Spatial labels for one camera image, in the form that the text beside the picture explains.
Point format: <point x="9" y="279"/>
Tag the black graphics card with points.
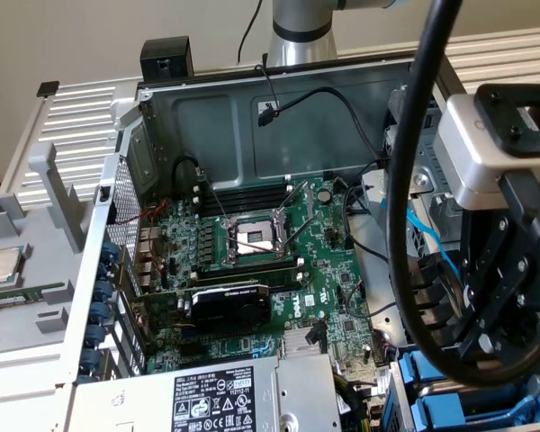
<point x="229" y="308"/>

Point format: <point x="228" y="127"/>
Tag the silver CPU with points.
<point x="2" y="265"/>

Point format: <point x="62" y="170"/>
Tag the black plastic duct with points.
<point x="432" y="274"/>

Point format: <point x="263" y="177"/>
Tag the thin metal locking lever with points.
<point x="216" y="198"/>

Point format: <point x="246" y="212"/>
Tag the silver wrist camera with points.
<point x="468" y="148"/>

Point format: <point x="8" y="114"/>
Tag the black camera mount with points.
<point x="504" y="103"/>

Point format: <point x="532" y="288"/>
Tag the empty blue disk carrier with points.
<point x="436" y="409"/>

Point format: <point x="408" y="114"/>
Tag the black RAM slots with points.
<point x="247" y="272"/>
<point x="252" y="200"/>

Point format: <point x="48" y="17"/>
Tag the green RAM stick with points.
<point x="13" y="298"/>

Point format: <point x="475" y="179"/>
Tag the blue card retention latch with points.
<point x="102" y="290"/>

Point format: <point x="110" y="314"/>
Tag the grey power supply unit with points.
<point x="207" y="396"/>

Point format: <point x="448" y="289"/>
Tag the green motherboard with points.
<point x="324" y="279"/>

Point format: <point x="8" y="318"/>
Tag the grey metal drive cage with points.
<point x="427" y="180"/>

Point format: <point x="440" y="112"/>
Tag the silver coin battery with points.
<point x="325" y="195"/>

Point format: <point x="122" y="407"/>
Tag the blue hard drive caddies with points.
<point x="399" y="391"/>

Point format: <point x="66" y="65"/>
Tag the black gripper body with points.
<point x="508" y="288"/>

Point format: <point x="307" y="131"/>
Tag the hard disk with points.
<point x="420" y="366"/>

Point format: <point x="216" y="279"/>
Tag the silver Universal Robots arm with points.
<point x="301" y="45"/>

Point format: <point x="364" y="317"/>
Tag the grey parts rack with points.
<point x="49" y="279"/>

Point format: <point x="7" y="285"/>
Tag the open grey PC case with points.
<point x="297" y="144"/>

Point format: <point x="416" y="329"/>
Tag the small black clamp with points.
<point x="48" y="88"/>

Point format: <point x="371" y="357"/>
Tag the silver socket cover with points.
<point x="297" y="211"/>

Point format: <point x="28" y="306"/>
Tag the silver chipset heat sink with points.
<point x="294" y="344"/>

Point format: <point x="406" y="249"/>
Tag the CPU socket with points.
<point x="252" y="236"/>

